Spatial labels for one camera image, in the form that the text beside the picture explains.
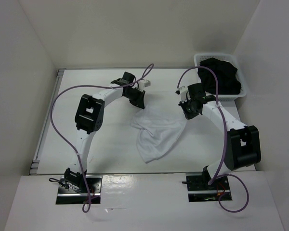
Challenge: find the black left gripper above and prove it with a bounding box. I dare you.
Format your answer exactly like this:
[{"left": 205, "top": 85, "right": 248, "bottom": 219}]
[{"left": 124, "top": 88, "right": 145, "bottom": 110}]

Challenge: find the white skirt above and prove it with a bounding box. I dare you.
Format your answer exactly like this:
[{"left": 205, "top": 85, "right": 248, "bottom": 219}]
[{"left": 131, "top": 104, "right": 187, "bottom": 164}]

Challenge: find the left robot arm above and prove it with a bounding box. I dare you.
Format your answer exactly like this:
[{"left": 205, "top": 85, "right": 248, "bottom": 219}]
[{"left": 64, "top": 72, "right": 151, "bottom": 192}]

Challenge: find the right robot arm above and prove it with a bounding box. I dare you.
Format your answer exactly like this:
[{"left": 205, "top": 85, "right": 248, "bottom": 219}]
[{"left": 176, "top": 83, "right": 261, "bottom": 189}]

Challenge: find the black skirt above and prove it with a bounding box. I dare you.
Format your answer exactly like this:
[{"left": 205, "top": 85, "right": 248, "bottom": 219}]
[{"left": 197, "top": 58, "right": 241, "bottom": 95}]

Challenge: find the white plastic laundry basket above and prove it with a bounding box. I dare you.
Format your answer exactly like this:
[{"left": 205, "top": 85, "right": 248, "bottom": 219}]
[{"left": 194, "top": 52, "right": 247, "bottom": 101}]

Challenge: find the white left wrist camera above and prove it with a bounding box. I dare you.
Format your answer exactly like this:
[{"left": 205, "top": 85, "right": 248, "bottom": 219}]
[{"left": 137, "top": 79, "right": 151, "bottom": 91}]

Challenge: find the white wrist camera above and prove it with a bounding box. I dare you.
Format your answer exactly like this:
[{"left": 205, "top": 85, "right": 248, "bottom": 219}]
[
  {"left": 175, "top": 86, "right": 190, "bottom": 103},
  {"left": 137, "top": 79, "right": 151, "bottom": 91}
]

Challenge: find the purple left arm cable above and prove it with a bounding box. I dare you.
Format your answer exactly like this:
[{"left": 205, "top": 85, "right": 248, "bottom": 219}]
[{"left": 50, "top": 63, "right": 155, "bottom": 214}]

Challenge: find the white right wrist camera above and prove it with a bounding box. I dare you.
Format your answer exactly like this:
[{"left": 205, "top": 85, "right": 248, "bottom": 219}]
[{"left": 175, "top": 86, "right": 190, "bottom": 103}]

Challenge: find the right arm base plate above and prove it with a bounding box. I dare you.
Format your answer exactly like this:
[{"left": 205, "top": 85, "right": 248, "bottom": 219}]
[{"left": 182, "top": 174, "right": 232, "bottom": 202}]

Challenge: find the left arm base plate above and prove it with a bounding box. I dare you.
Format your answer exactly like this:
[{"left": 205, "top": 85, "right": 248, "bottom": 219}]
[{"left": 56, "top": 175, "right": 102, "bottom": 205}]

